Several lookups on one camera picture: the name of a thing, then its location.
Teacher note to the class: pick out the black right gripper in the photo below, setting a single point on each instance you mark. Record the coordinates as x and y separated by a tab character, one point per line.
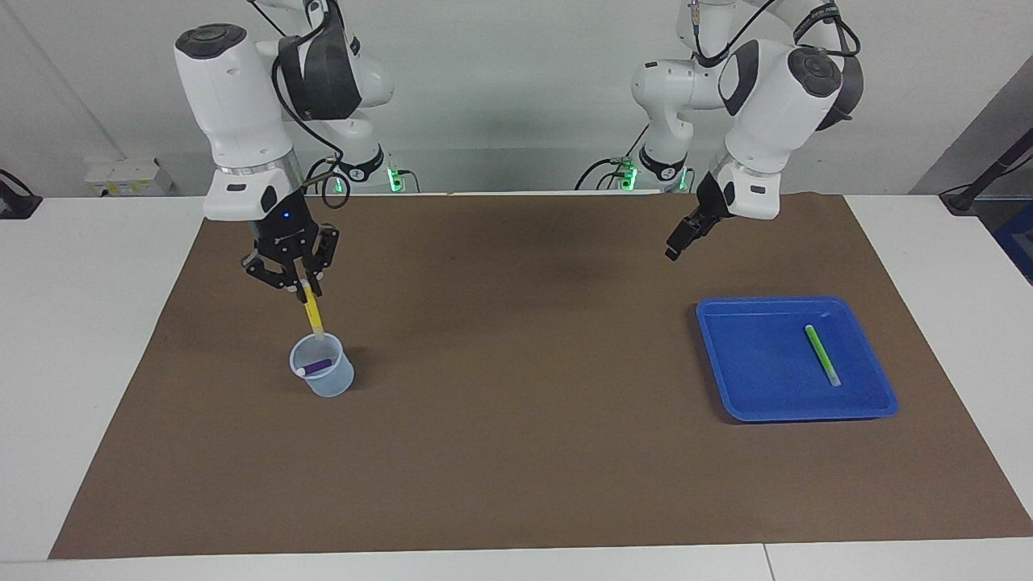
286	222

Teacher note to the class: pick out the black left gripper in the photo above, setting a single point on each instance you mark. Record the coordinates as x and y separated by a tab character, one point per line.
712	202

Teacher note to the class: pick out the yellow pen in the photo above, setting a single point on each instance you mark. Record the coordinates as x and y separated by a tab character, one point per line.
313	315

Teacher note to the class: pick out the purple pen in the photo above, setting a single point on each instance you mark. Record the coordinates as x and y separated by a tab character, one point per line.
319	366

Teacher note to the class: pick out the green pen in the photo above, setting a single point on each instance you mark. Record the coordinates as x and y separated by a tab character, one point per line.
821	355

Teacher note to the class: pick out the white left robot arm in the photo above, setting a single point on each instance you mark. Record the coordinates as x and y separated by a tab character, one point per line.
767	105

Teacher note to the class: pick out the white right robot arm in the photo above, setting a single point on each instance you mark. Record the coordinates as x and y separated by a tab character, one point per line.
234	105

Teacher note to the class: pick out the translucent plastic cup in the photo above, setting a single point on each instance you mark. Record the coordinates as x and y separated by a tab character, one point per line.
331	386

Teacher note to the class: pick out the blue plastic tray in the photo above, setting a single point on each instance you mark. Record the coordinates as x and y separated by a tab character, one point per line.
759	371

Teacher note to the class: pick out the white power box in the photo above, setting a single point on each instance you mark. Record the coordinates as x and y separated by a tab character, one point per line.
129	177

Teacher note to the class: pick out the brown table mat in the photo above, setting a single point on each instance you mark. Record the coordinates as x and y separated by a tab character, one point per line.
516	452

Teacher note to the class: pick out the black stand pole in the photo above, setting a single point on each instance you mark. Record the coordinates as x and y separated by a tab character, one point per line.
989	173

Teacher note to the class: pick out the blue crate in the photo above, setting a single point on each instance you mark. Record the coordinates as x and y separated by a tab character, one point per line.
1018	242

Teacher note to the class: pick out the black clamp mount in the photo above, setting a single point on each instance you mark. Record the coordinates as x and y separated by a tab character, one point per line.
16	206

